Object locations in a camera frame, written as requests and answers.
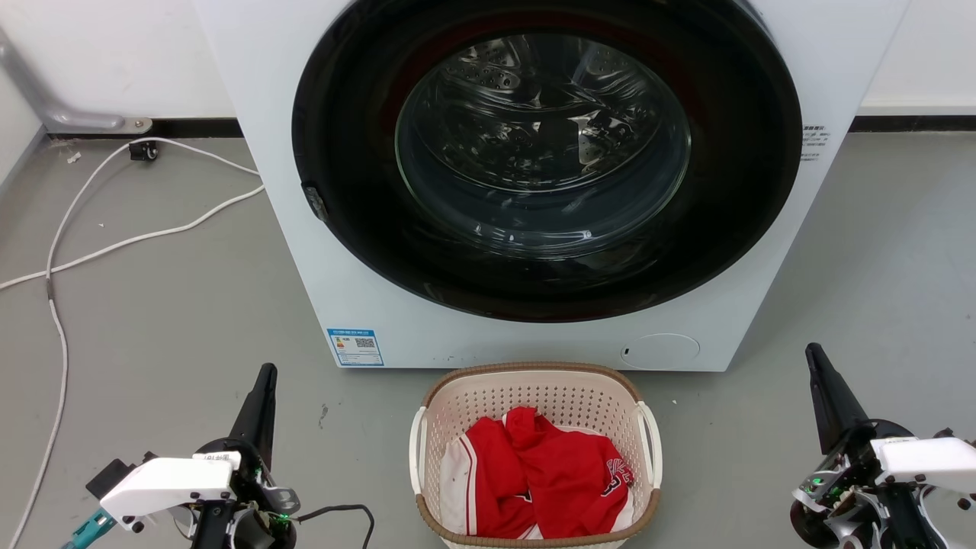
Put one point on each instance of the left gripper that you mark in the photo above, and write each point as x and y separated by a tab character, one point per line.
255	476

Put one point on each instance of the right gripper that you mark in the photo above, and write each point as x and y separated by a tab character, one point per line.
858	476

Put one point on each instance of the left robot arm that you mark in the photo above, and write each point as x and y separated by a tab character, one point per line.
210	530

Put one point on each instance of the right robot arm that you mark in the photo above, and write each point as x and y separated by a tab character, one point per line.
926	518

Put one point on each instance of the cream plastic laundry basket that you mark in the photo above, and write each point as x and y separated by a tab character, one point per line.
534	396

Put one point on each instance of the blue energy label sticker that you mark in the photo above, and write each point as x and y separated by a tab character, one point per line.
355	347

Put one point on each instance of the white front-loading washing machine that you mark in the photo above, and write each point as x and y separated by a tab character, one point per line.
320	252

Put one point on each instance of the red and white jersey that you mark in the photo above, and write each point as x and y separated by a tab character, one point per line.
564	473

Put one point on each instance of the black round washing machine door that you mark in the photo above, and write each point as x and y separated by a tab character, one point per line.
358	152

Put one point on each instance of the small black floor socket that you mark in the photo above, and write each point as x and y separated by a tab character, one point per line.
142	151

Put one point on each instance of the grey drain pipe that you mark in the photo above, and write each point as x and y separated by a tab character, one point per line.
46	107

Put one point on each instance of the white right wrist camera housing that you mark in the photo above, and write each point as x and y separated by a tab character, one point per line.
926	459

